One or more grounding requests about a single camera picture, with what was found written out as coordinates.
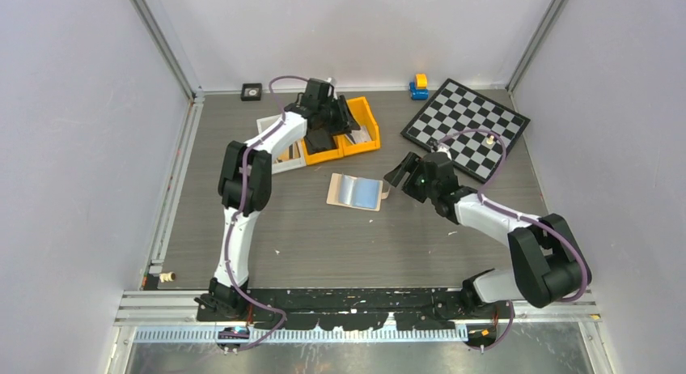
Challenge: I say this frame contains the beige leather card holder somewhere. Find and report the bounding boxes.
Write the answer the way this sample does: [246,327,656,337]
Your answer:
[326,173,390,212]

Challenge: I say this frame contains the orange plastic bin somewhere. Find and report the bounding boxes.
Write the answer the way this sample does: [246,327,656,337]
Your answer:
[299,130,345,166]
[338,96,381,156]

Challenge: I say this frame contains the white striped card in bin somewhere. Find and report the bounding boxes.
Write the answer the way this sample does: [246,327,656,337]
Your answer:
[345,125,372,144]

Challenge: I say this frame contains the blue yellow toy car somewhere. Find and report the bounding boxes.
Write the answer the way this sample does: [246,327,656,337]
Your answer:
[409,74,429,100]

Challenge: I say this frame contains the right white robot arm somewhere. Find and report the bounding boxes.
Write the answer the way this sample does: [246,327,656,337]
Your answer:
[384,151,592,318]

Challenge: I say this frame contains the middle orange plastic bin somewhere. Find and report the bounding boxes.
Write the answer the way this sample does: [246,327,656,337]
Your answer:
[299,130,345,166]

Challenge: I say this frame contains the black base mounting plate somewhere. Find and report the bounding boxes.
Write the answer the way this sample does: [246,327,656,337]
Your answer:
[195,287,515,333]

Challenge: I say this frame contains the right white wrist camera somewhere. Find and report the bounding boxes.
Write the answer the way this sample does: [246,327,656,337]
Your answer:
[428,139,452,158]

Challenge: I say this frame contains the white plastic bin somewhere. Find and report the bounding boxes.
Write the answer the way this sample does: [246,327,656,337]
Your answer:
[256,115,306,174]

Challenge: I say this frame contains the right orange plastic bin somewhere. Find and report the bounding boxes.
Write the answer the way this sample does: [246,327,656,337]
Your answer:
[338,96,381,156]

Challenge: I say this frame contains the black white chessboard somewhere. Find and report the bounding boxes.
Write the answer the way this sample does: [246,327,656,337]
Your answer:
[400,79,530,184]

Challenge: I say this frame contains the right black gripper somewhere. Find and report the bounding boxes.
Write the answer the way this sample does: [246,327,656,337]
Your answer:
[383,151,438,204]

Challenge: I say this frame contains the black cards in orange bin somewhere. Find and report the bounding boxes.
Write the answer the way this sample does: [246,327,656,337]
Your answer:
[304,129,337,155]

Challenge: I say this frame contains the gold cards in white bin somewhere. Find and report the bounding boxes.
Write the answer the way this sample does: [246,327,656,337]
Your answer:
[275,142,301,163]

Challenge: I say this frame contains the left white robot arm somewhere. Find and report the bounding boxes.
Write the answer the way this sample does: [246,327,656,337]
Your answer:
[196,78,358,321]

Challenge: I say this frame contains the small black square box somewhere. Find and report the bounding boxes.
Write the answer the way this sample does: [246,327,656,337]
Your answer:
[240,83,263,102]

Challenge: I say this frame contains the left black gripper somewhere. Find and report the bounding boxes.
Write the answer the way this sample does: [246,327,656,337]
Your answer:
[319,96,360,137]

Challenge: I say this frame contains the small beige chess piece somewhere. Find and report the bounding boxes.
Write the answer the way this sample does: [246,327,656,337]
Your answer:
[158,272,176,283]

